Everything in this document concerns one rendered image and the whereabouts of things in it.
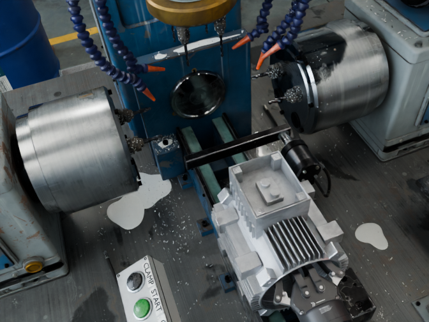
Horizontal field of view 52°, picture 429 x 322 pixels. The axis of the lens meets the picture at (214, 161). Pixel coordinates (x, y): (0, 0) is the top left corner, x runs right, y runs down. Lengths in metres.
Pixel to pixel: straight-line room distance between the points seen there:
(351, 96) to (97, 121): 0.56
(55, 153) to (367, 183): 0.78
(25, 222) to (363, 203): 0.80
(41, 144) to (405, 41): 0.80
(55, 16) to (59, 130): 2.92
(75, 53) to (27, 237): 2.40
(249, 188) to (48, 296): 0.57
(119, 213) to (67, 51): 2.28
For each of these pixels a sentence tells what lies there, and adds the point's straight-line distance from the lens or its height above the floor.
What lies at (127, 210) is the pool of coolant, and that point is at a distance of 1.19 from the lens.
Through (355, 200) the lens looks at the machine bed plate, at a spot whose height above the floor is 0.80.
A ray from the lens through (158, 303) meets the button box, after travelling 0.74.
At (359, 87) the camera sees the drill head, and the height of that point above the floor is 1.09.
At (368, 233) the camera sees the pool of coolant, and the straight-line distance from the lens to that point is 1.14.
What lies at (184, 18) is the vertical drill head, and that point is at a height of 1.32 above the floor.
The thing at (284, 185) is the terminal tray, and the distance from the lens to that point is 0.79.
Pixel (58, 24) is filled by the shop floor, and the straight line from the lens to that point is 3.69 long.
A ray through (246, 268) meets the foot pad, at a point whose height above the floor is 1.08.
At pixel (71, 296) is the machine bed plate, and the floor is 0.80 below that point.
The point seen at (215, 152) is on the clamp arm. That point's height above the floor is 1.03.
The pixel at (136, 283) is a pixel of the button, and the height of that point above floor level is 1.07.
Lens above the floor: 1.74
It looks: 49 degrees down
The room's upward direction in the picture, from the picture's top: 6 degrees counter-clockwise
